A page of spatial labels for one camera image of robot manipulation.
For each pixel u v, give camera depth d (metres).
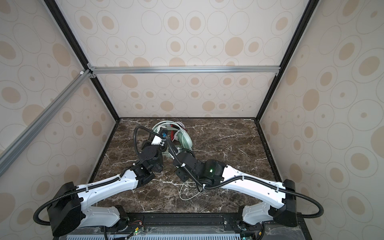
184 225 0.74
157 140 0.62
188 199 0.81
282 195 0.40
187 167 0.46
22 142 0.55
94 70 0.90
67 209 0.40
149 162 0.55
